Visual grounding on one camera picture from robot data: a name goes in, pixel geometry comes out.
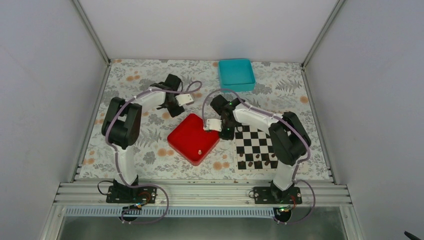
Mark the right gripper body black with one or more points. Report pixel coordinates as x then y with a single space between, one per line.
231 125

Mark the black white chessboard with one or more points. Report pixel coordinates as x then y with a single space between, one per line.
253 147

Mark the grey cable duct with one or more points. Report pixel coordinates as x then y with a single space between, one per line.
172 211

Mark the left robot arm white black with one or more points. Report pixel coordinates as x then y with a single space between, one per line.
121 127

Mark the teal bin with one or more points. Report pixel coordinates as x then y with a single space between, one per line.
236 74

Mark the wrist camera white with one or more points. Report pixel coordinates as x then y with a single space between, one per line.
184 99
213 124

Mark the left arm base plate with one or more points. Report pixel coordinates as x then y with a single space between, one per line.
124 195

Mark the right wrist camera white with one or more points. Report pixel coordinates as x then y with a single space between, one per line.
213 124

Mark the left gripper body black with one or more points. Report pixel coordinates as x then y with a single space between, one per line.
172 112

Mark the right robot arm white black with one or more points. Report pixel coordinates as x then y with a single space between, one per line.
281 180

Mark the aluminium rail frame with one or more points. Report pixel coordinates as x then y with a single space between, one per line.
205 194

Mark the red tray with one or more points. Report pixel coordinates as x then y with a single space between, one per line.
189 137

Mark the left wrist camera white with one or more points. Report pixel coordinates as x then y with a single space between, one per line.
184 99

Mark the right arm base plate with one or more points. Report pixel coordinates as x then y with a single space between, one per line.
265 195

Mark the floral table mat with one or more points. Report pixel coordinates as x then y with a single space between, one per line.
279 88

